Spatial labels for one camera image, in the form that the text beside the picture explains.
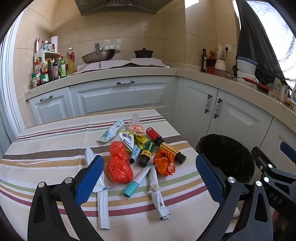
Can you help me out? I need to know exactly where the white bowl blue rim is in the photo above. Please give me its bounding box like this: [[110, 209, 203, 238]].
[[236, 57, 258, 74]]

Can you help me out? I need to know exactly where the white blue flat packet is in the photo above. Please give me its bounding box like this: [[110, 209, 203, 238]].
[[92, 173, 114, 193]]

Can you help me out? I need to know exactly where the dark oil bottle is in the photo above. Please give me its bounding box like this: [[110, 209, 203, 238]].
[[201, 48, 207, 73]]

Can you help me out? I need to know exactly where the yellow bottle black cap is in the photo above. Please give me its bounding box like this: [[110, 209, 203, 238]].
[[159, 142, 187, 164]]

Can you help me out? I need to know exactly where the clear glass cup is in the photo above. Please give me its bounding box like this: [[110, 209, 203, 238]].
[[278, 85, 290, 105], [268, 82, 279, 99]]

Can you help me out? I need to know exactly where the white tube teal cap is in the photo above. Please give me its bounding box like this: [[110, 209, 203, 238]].
[[123, 165, 153, 198]]

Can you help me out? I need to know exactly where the red kitchen utensil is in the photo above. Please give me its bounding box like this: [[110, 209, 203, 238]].
[[243, 77, 270, 91]]

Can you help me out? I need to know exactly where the white jar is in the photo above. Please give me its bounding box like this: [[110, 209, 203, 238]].
[[215, 60, 226, 77]]

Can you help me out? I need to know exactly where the white door frame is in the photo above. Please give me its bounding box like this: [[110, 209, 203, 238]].
[[0, 19, 26, 149]]

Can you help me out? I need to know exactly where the black lidded pot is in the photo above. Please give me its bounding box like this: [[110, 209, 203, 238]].
[[133, 48, 154, 59]]

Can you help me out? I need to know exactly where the red bottle black cap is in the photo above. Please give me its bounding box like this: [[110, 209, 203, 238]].
[[146, 127, 166, 146]]

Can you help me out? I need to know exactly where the long white wrapper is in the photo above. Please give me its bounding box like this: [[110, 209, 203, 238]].
[[84, 147, 111, 230]]

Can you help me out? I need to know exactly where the blue white foil wrapper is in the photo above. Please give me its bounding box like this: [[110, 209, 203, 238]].
[[97, 119, 125, 143]]

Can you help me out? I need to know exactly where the group of condiment bottles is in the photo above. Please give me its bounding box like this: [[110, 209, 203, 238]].
[[31, 36, 77, 88]]

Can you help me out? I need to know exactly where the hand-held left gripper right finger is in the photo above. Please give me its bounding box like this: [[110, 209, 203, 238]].
[[195, 153, 274, 241]]

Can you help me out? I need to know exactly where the black trash bin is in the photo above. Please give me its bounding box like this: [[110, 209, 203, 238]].
[[196, 134, 255, 184]]

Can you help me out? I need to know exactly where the white wall switch panel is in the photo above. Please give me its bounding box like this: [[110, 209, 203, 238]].
[[104, 39, 122, 50]]

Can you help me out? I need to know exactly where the white rolled tied wrapper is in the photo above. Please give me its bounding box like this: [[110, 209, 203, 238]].
[[148, 166, 171, 219]]

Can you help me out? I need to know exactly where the wide white cabinet front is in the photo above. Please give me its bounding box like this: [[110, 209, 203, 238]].
[[69, 76, 178, 116]]

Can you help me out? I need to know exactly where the white plain bowl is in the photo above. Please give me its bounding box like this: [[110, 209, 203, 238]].
[[237, 71, 257, 81]]

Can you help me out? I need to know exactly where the window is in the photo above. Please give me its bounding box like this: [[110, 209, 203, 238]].
[[245, 0, 296, 79]]

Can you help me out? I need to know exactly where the white spice rack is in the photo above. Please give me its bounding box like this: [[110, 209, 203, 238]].
[[35, 51, 58, 70]]

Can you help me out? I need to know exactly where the blue tube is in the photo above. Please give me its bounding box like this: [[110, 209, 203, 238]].
[[129, 142, 141, 164]]

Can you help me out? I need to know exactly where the red plastic bag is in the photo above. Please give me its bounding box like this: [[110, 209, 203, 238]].
[[106, 141, 134, 184]]

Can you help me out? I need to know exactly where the beige stove cover sheet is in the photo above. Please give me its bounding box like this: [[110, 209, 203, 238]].
[[76, 58, 170, 71]]

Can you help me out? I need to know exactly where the steel wok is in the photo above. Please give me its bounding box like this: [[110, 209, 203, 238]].
[[81, 43, 117, 64]]

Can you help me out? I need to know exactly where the green bottle black cap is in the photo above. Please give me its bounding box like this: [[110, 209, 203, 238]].
[[138, 141, 156, 167]]

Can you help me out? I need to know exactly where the orange printed clear plastic bag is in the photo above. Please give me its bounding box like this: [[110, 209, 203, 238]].
[[127, 113, 144, 134]]

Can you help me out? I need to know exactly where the striped tablecloth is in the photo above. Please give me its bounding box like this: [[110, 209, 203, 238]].
[[0, 108, 238, 241]]

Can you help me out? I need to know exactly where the yellow wrapper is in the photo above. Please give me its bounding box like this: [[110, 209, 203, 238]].
[[134, 134, 149, 145]]

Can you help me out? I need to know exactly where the white spray bottle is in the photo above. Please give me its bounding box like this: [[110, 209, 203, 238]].
[[291, 79, 296, 109]]

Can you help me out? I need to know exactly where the dark curtain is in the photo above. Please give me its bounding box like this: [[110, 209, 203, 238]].
[[235, 0, 287, 86]]

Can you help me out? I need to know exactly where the yellow white printed packet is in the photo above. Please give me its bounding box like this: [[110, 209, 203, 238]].
[[119, 131, 136, 152]]

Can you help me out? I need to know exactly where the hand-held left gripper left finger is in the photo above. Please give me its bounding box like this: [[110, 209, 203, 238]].
[[27, 155, 105, 241]]

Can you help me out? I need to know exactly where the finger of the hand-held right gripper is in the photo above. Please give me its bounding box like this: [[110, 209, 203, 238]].
[[280, 141, 296, 159], [251, 146, 278, 178]]

